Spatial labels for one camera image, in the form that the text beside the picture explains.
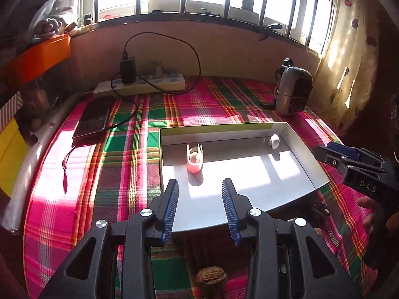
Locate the cream patterned curtain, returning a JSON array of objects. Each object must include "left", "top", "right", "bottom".
[{"left": 315, "top": 0, "right": 387, "bottom": 138}]

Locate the red cable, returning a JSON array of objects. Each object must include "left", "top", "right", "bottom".
[{"left": 62, "top": 145, "right": 78, "bottom": 195}]

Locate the small white plastic piece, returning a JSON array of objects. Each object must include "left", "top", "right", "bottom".
[{"left": 264, "top": 134, "right": 280, "bottom": 149}]

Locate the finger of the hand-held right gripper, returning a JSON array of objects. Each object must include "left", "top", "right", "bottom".
[
  {"left": 313, "top": 146, "right": 387, "bottom": 175},
  {"left": 327, "top": 142, "right": 387, "bottom": 165}
]

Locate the black smartphone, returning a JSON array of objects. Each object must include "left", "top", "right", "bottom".
[{"left": 72, "top": 96, "right": 115, "bottom": 140}]

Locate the pink ear hook clip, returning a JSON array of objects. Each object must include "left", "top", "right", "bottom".
[{"left": 186, "top": 143, "right": 204, "bottom": 173}]

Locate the clear plastic bag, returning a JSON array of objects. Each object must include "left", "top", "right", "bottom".
[{"left": 29, "top": 0, "right": 80, "bottom": 41}]

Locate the white cardboard box lid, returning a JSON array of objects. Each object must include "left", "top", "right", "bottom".
[{"left": 159, "top": 122, "right": 330, "bottom": 234}]

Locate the plaid cloth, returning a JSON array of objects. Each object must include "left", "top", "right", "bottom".
[{"left": 23, "top": 75, "right": 375, "bottom": 299}]

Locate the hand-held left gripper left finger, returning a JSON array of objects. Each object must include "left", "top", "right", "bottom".
[{"left": 37, "top": 178, "right": 180, "bottom": 299}]

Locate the orange box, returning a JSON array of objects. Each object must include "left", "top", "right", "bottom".
[{"left": 0, "top": 34, "right": 72, "bottom": 84}]

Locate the striped box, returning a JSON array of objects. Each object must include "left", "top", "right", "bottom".
[{"left": 0, "top": 92, "right": 24, "bottom": 131}]

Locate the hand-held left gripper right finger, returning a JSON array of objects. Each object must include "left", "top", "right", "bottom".
[{"left": 222, "top": 178, "right": 364, "bottom": 299}]

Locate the white power strip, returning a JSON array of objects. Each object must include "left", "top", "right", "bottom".
[{"left": 94, "top": 73, "right": 187, "bottom": 95}]

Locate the black charger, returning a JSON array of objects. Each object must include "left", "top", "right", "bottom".
[{"left": 120, "top": 57, "right": 137, "bottom": 84}]

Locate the black charging cable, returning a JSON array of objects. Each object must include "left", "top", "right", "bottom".
[{"left": 106, "top": 32, "right": 201, "bottom": 130}]

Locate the person's right hand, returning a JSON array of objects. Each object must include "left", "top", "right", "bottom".
[{"left": 356, "top": 197, "right": 378, "bottom": 235}]

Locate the black window handle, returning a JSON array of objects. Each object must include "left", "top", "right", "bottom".
[{"left": 259, "top": 23, "right": 283, "bottom": 41}]

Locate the small grey fan heater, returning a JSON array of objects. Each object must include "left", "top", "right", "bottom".
[{"left": 274, "top": 58, "right": 313, "bottom": 115}]

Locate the yellow box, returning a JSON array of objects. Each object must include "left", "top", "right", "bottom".
[{"left": 0, "top": 118, "right": 27, "bottom": 198}]

